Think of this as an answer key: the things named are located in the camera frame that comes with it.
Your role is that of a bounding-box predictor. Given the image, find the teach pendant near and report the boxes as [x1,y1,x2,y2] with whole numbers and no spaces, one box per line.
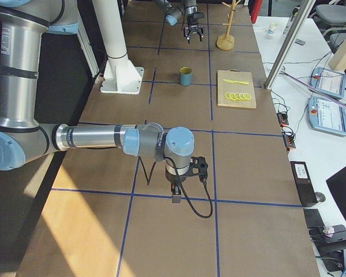
[308,96,346,137]

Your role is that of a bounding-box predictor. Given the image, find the office chair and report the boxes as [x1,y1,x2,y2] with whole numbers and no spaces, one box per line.
[313,4,346,49]

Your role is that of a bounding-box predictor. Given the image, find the red cylinder object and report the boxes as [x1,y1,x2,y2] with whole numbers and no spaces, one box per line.
[250,0,263,24]

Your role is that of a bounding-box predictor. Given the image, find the bamboo cutting board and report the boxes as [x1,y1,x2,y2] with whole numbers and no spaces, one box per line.
[217,70,257,109]

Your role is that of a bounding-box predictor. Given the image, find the black box with label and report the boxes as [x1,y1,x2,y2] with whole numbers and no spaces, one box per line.
[290,161,318,207]

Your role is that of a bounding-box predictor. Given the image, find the wooden cup storage rack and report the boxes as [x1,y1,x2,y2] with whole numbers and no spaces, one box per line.
[216,1,240,51]

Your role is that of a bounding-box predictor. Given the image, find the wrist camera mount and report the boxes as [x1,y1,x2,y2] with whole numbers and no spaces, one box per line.
[185,156,208,183]

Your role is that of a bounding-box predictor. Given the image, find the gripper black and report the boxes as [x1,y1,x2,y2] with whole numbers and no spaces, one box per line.
[183,13,205,44]
[166,171,186,204]

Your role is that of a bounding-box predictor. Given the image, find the paper cup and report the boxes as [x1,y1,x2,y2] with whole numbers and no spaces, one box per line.
[267,22,277,38]

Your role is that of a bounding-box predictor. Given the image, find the orange black connector block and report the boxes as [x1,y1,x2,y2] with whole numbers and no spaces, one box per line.
[276,112,289,127]

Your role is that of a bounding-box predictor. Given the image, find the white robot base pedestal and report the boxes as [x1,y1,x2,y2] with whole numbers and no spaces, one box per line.
[92,0,144,95]

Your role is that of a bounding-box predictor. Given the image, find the teach pendant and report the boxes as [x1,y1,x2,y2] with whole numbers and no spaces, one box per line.
[310,67,346,100]
[308,96,346,137]

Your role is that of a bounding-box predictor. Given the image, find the teal mug yellow inside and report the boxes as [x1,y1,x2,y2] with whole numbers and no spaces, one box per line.
[179,66,192,86]

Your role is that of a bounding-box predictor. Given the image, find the yellow plastic knife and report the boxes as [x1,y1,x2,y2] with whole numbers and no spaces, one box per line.
[222,79,250,85]

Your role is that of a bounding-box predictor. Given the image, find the teach pendant far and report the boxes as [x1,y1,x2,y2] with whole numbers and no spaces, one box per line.
[310,67,346,100]

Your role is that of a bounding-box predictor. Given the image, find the aluminium frame post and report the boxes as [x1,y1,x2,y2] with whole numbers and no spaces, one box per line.
[264,0,315,90]

